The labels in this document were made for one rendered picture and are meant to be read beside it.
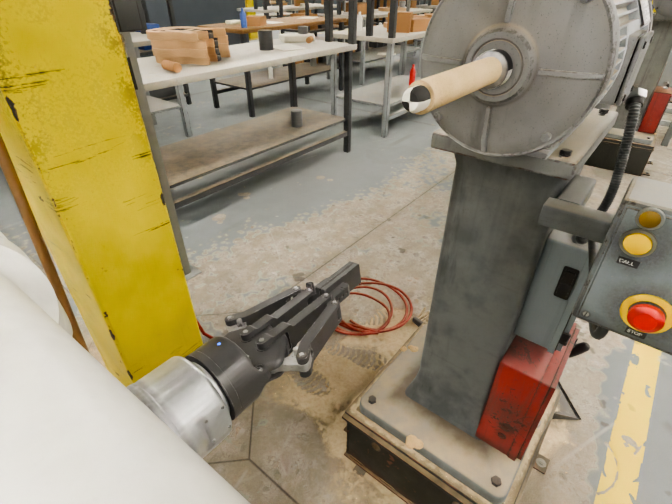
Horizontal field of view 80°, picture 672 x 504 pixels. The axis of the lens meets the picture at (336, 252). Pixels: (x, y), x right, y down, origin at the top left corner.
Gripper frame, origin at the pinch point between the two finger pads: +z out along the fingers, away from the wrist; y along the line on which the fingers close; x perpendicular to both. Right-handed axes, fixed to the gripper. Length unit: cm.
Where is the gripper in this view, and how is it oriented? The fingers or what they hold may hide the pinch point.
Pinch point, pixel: (339, 284)
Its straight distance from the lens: 51.2
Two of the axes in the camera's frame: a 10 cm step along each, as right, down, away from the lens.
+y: 7.7, 2.2, -6.0
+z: 6.2, -4.4, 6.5
